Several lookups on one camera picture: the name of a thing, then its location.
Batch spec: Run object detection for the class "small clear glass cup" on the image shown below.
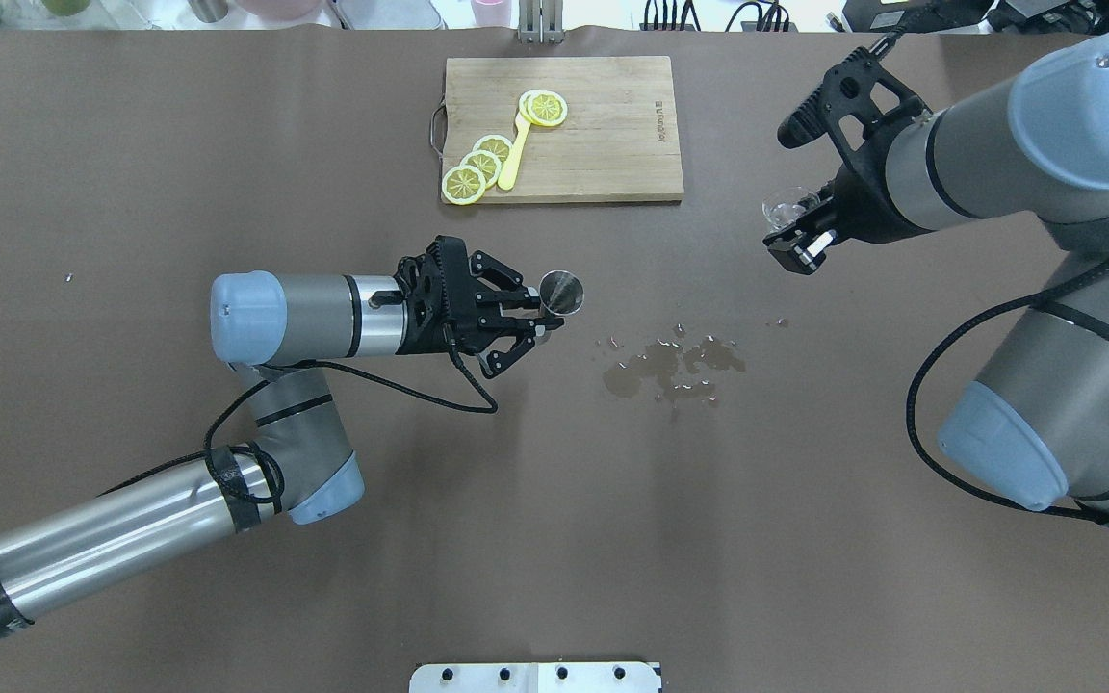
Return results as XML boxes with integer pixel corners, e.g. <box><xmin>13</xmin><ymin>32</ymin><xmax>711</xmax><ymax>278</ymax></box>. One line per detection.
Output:
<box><xmin>761</xmin><ymin>186</ymin><xmax>820</xmax><ymax>231</ymax></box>

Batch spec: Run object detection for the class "middle lemon slice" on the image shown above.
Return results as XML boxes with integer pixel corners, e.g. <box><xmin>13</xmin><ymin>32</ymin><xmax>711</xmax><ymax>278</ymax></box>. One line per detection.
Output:
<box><xmin>461</xmin><ymin>149</ymin><xmax>503</xmax><ymax>188</ymax></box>

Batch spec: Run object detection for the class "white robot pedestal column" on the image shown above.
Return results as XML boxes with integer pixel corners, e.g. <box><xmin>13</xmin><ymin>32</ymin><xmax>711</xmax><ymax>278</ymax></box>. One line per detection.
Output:
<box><xmin>408</xmin><ymin>661</ymin><xmax>664</xmax><ymax>692</ymax></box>

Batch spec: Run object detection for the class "white lidded container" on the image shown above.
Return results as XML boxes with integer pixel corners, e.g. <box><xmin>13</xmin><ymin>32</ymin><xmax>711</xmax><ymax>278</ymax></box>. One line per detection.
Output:
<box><xmin>327</xmin><ymin>0</ymin><xmax>446</xmax><ymax>31</ymax></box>

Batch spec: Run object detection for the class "spilled liquid puddle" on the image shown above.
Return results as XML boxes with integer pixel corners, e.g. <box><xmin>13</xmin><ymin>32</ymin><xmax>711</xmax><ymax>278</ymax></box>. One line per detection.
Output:
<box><xmin>590</xmin><ymin>323</ymin><xmax>787</xmax><ymax>409</ymax></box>

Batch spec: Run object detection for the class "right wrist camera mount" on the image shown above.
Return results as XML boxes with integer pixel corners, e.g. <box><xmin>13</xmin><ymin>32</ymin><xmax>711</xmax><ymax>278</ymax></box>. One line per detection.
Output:
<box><xmin>776</xmin><ymin>47</ymin><xmax>928</xmax><ymax>167</ymax></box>

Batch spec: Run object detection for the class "wooden cutting board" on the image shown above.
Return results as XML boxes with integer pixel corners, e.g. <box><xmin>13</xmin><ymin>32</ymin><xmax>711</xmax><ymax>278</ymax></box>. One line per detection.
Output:
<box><xmin>442</xmin><ymin>57</ymin><xmax>683</xmax><ymax>205</ymax></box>

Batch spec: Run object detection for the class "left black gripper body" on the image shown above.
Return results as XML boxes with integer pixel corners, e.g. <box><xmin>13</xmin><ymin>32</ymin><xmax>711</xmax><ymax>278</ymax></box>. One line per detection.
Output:
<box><xmin>395</xmin><ymin>234</ymin><xmax>523</xmax><ymax>355</ymax></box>

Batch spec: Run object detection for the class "lemon slice near edge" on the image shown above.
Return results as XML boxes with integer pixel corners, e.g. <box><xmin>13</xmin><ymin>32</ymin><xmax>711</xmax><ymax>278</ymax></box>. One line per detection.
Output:
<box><xmin>440</xmin><ymin>164</ymin><xmax>489</xmax><ymax>206</ymax></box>

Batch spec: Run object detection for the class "pink bowl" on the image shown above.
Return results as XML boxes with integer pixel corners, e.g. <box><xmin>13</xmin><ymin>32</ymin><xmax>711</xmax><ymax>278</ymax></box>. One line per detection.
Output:
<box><xmin>237</xmin><ymin>0</ymin><xmax>322</xmax><ymax>22</ymax></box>

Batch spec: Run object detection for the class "lemon slice on spoon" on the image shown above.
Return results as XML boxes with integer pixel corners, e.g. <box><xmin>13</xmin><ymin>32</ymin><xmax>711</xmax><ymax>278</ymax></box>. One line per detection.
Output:
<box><xmin>518</xmin><ymin>90</ymin><xmax>569</xmax><ymax>128</ymax></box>

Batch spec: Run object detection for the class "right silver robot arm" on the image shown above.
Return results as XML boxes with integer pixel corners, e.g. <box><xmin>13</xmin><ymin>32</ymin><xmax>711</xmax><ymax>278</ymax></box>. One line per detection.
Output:
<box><xmin>764</xmin><ymin>32</ymin><xmax>1109</xmax><ymax>529</ymax></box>

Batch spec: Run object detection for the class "pink plastic cup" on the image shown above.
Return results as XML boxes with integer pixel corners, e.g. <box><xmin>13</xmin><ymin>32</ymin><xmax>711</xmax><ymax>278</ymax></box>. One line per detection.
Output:
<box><xmin>470</xmin><ymin>0</ymin><xmax>516</xmax><ymax>28</ymax></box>

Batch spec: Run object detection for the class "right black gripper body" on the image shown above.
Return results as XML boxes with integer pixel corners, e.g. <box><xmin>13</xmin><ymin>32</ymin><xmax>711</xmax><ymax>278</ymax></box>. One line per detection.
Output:
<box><xmin>815</xmin><ymin>163</ymin><xmax>930</xmax><ymax>243</ymax></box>

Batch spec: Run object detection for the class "yellow plastic spoon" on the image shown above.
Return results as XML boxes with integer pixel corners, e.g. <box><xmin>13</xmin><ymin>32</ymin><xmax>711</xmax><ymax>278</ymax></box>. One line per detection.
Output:
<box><xmin>496</xmin><ymin>108</ymin><xmax>532</xmax><ymax>192</ymax></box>

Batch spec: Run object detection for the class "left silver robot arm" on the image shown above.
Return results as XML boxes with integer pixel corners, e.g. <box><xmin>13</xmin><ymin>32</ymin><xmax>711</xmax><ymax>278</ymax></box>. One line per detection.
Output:
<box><xmin>0</xmin><ymin>237</ymin><xmax>410</xmax><ymax>641</ymax></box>

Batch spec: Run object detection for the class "aluminium frame post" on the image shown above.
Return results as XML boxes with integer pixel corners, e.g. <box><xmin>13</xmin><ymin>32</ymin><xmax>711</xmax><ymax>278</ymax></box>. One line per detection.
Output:
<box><xmin>516</xmin><ymin>0</ymin><xmax>566</xmax><ymax>45</ymax></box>

